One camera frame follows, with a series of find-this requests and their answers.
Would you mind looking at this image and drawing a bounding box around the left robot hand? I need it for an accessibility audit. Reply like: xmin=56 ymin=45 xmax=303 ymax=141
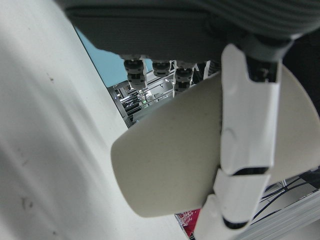
xmin=53 ymin=0 xmax=320 ymax=240

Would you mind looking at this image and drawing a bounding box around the beige paper cup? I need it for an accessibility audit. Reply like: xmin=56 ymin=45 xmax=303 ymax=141
xmin=110 ymin=63 xmax=320 ymax=219

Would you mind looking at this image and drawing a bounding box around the teal plastic bin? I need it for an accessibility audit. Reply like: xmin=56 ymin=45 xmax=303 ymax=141
xmin=74 ymin=26 xmax=126 ymax=88

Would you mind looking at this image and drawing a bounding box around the person in red sweater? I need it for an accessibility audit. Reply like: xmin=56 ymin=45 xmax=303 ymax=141
xmin=174 ymin=208 xmax=203 ymax=236

